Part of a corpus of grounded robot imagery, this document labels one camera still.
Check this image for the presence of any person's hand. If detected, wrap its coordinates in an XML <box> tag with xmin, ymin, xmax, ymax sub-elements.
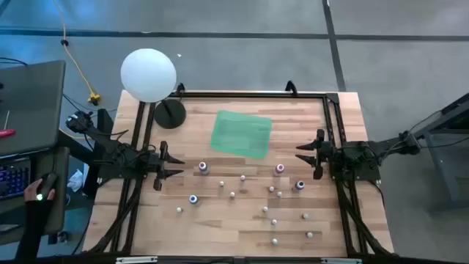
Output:
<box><xmin>23</xmin><ymin>178</ymin><xmax>56</xmax><ymax>202</ymax></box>

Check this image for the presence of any silver metal bracket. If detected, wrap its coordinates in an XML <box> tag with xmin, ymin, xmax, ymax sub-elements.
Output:
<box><xmin>320</xmin><ymin>257</ymin><xmax>363</xmax><ymax>264</ymax></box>
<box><xmin>115</xmin><ymin>256</ymin><xmax>158</xmax><ymax>264</ymax></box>

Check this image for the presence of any dark grey desk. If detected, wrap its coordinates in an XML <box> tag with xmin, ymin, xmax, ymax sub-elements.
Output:
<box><xmin>0</xmin><ymin>146</ymin><xmax>70</xmax><ymax>246</ymax></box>

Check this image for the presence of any translucent green plastic tray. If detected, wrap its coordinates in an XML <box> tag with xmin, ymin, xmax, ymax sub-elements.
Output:
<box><xmin>210</xmin><ymin>109</ymin><xmax>273</xmax><ymax>160</ymax></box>

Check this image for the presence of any black computer mouse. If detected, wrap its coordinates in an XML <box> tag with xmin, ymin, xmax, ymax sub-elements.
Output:
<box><xmin>36</xmin><ymin>172</ymin><xmax>59</xmax><ymax>202</ymax></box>

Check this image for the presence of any white crumpled paper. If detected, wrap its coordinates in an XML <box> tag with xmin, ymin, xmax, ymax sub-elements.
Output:
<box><xmin>67</xmin><ymin>168</ymin><xmax>84</xmax><ymax>193</ymax></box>

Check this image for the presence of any backlit black keyboard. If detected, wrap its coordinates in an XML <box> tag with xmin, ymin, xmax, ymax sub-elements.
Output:
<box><xmin>0</xmin><ymin>157</ymin><xmax>32</xmax><ymax>201</ymax></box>

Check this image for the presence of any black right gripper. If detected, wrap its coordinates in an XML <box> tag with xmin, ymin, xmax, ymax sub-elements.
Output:
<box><xmin>295</xmin><ymin>128</ymin><xmax>340</xmax><ymax>180</ymax></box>

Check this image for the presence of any black stand leg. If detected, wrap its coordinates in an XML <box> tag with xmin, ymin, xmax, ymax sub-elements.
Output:
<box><xmin>56</xmin><ymin>108</ymin><xmax>115</xmax><ymax>199</ymax></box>

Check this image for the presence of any person's forearm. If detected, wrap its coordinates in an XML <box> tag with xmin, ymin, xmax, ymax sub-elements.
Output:
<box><xmin>14</xmin><ymin>197</ymin><xmax>54</xmax><ymax>262</ymax></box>

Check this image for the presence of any yellow extension cable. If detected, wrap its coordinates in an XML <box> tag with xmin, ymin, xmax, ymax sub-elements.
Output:
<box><xmin>52</xmin><ymin>0</ymin><xmax>102</xmax><ymax>106</ymax></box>

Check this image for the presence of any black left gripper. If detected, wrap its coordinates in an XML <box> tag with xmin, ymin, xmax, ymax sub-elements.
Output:
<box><xmin>147</xmin><ymin>141</ymin><xmax>185</xmax><ymax>191</ymax></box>

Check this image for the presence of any grey metal side stand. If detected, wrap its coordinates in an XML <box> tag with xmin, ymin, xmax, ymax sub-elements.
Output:
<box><xmin>413</xmin><ymin>93</ymin><xmax>469</xmax><ymax>213</ymax></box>

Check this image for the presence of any red-handled screwdriver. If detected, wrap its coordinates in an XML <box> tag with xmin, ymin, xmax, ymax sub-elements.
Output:
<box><xmin>0</xmin><ymin>109</ymin><xmax>18</xmax><ymax>139</ymax></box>

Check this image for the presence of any white globe lamp black base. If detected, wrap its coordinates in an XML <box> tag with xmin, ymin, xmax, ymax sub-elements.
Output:
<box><xmin>119</xmin><ymin>48</ymin><xmax>187</xmax><ymax>130</ymax></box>

